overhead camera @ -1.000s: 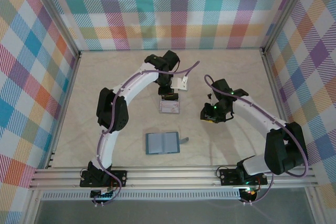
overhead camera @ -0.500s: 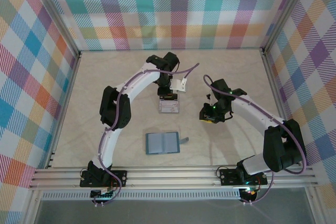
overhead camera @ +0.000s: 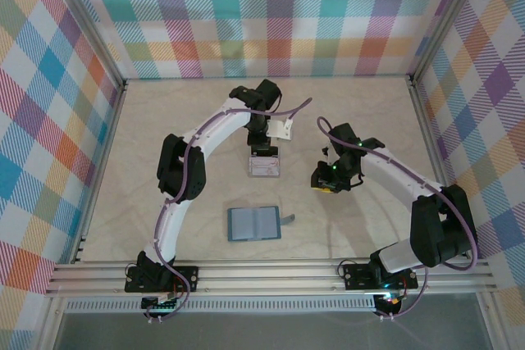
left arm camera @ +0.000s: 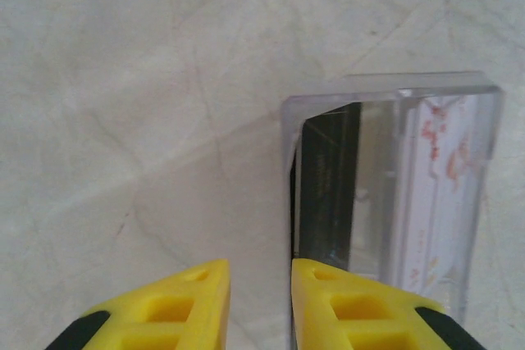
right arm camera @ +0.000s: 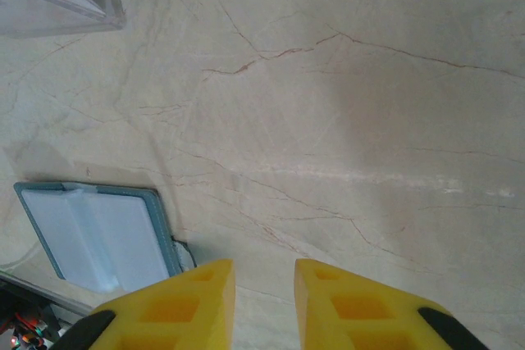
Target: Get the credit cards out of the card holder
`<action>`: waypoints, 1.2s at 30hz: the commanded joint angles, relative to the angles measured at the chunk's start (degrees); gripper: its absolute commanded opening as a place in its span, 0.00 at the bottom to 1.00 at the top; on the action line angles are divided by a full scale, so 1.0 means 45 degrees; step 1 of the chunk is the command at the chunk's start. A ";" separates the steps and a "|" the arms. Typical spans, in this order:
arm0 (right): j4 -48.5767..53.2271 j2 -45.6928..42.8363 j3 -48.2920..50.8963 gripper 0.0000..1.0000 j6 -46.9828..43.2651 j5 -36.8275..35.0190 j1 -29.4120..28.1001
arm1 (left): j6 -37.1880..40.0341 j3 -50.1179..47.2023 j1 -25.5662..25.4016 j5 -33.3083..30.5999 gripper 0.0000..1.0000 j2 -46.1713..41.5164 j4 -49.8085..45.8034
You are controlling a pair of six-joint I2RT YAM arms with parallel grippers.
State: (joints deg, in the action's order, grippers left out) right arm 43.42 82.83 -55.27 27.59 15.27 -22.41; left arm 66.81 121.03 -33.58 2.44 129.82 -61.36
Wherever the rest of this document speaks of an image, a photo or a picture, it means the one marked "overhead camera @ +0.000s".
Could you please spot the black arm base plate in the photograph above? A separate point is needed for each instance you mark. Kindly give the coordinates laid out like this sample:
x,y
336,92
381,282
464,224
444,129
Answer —
x,y
357,278
186,278

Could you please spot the aluminium frame leg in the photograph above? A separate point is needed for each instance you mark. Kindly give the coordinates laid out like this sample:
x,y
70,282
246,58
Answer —
x,y
494,325
47,325

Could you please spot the green lit controller board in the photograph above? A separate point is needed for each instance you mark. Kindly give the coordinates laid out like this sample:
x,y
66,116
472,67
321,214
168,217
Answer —
x,y
160,305

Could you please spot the aluminium mounting rail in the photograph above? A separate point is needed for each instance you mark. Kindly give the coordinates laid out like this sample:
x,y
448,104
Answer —
x,y
266,278

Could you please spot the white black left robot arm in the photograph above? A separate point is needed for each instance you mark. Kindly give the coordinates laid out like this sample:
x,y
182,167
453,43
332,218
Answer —
x,y
221,128

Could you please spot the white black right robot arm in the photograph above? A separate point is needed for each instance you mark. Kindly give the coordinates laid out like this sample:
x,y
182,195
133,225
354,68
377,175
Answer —
x,y
393,170

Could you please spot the aluminium frame post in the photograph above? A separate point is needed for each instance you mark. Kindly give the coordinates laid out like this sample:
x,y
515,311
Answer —
x,y
447,18
88,18

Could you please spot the blue card holder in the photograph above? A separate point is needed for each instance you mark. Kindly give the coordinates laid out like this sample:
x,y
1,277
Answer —
x,y
246,223

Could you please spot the aluminium table side rail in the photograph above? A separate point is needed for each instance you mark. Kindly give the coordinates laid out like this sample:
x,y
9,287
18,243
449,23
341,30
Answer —
x,y
436,161
102,161

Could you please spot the orange lit controller board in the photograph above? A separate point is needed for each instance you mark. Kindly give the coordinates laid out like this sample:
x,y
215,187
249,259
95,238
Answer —
x,y
391,301

